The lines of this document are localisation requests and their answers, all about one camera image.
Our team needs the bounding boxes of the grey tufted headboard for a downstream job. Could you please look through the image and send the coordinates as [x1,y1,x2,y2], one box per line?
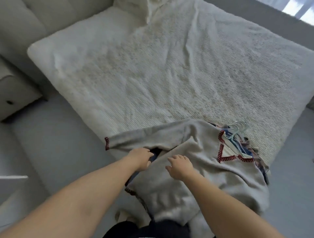
[0,0,114,94]

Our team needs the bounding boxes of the white bay window ledge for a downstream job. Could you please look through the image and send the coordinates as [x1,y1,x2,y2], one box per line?
[204,0,314,50]

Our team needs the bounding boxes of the person's right hand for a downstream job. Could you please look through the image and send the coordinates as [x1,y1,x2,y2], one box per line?
[165,154,195,182]

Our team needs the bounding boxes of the person's left forearm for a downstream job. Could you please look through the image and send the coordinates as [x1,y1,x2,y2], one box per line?
[0,159,138,238]

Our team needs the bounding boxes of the grey sweater red stitching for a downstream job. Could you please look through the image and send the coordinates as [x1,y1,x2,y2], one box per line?
[104,119,270,226]

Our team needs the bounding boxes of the bed with white bedspread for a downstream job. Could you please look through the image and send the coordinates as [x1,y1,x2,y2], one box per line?
[26,0,314,231]

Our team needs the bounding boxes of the beige nightstand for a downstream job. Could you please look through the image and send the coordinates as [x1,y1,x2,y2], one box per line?
[0,56,44,122]

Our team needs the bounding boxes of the light blue hanger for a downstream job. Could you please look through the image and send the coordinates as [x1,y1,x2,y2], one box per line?
[228,120,249,158]

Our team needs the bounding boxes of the pink plaid shirt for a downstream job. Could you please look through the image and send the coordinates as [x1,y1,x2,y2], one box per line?
[241,137,270,186]

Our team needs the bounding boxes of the person's left hand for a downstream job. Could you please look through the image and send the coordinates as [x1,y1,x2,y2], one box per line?
[127,147,155,171]

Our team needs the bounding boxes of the white wardrobe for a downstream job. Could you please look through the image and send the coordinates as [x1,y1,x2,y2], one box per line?
[0,174,29,221]

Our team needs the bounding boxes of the person's right forearm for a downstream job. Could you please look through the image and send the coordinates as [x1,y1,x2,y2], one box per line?
[182,175,283,238]

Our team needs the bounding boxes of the beige foam slipper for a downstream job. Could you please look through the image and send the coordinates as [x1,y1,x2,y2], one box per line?
[114,208,138,223]

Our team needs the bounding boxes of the person's black shorts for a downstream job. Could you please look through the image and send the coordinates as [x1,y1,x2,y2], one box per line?
[102,219,217,238]

